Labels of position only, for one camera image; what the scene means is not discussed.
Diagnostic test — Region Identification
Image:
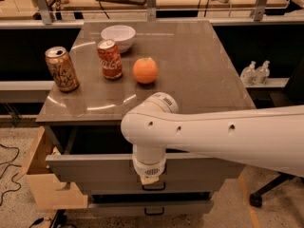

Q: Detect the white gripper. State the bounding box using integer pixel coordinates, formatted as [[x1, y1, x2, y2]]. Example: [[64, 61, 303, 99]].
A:
[[132, 144, 166, 185]]

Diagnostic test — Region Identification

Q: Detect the grey top drawer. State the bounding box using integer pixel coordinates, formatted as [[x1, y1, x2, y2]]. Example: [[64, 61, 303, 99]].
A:
[[47, 125, 244, 184]]

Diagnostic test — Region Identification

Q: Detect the grey drawer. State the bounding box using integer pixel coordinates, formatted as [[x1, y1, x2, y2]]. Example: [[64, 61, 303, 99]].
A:
[[77, 180, 223, 195], [88, 200, 214, 217], [47, 125, 244, 184]]

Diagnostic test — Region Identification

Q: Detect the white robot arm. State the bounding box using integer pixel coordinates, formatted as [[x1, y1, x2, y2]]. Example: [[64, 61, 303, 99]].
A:
[[121, 92, 304, 184]]

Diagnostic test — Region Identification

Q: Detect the grey bottom drawer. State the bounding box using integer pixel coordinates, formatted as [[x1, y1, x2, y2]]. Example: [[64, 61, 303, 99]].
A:
[[88, 200, 214, 217]]

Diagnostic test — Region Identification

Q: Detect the grey middle drawer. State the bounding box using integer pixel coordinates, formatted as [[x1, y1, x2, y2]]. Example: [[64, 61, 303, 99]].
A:
[[77, 180, 223, 195]]

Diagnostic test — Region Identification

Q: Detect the grey drawer cabinet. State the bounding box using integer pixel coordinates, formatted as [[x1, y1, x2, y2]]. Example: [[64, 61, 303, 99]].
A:
[[37, 21, 254, 209]]

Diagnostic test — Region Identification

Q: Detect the crumpled paper in box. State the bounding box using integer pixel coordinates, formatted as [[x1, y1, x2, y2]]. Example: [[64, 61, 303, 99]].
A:
[[51, 147, 61, 155]]

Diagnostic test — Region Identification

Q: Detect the wooden side box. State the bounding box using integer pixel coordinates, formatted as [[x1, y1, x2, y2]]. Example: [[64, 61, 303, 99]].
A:
[[17, 127, 88, 210]]

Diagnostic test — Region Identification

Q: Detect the orange fruit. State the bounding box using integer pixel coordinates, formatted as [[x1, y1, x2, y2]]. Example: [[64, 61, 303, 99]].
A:
[[133, 58, 158, 84]]

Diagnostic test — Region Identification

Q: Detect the red cola can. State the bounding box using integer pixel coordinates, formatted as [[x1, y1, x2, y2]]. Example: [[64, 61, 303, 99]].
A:
[[97, 39, 123, 80]]

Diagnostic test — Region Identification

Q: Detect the clear sanitizer bottle left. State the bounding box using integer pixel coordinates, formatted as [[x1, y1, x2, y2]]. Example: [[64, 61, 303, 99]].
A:
[[240, 61, 256, 86]]

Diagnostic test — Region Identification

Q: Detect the white bowl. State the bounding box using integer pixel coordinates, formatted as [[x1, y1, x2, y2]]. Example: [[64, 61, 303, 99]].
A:
[[101, 25, 136, 53]]

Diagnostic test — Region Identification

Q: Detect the gold LaCroix can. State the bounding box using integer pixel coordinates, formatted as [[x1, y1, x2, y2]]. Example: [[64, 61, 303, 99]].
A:
[[45, 47, 80, 92]]

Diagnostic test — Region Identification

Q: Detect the black office chair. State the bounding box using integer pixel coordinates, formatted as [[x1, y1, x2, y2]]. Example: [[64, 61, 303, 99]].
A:
[[249, 59, 304, 208]]

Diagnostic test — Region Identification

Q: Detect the black floor cable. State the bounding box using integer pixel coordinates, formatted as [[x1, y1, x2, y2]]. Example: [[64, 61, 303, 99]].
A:
[[0, 143, 23, 207]]

